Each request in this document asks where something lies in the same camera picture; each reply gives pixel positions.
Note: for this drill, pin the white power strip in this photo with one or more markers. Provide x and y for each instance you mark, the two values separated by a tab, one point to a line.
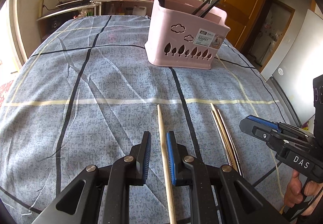
41	6

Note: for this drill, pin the grey refrigerator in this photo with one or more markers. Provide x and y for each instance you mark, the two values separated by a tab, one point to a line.
297	49

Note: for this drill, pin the red floral cloth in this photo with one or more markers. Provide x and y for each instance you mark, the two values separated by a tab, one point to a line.
6	92

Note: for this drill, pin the gold metal chopstick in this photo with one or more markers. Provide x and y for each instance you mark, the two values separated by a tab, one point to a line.
227	133
220	133
212	106

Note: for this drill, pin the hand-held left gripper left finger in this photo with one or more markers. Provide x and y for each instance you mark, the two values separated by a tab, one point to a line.
146	158

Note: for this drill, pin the black gas stove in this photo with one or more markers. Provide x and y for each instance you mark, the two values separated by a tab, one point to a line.
75	1

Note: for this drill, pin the white plastic jug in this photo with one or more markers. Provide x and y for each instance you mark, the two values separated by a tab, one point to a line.
139	10

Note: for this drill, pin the pink plastic utensil basket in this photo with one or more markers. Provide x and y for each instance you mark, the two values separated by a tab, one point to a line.
161	44

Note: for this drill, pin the brown wooden door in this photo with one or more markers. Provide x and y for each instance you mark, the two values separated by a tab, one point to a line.
244	6

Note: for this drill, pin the person's right hand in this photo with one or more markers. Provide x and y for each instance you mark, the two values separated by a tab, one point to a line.
292	188

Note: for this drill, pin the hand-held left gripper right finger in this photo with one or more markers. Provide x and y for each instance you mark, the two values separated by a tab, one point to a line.
171	161

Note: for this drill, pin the single wooden chopstick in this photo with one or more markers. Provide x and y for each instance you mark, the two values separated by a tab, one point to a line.
161	133

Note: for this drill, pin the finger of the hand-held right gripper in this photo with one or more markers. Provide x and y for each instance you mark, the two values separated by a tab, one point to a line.
262	121
252	129

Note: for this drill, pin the blue checked tablecloth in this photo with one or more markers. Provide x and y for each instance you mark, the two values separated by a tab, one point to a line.
101	82

